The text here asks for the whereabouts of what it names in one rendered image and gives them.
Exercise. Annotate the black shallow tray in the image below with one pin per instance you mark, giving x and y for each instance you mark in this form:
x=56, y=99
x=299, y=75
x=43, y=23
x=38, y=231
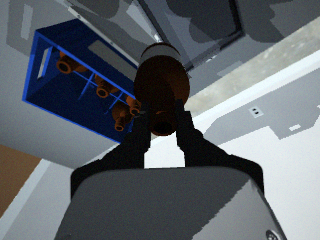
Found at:
x=198, y=29

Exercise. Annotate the blue plastic crate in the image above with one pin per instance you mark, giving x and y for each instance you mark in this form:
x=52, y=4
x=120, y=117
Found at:
x=58, y=93

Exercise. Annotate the brown glass bottle with white label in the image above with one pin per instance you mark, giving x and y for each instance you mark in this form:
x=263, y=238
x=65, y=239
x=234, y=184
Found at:
x=161, y=79

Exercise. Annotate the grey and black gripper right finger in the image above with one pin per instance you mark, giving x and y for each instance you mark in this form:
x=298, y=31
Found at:
x=200, y=152

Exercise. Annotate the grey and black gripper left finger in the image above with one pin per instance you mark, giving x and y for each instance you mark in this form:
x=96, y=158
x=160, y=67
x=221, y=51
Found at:
x=127, y=155

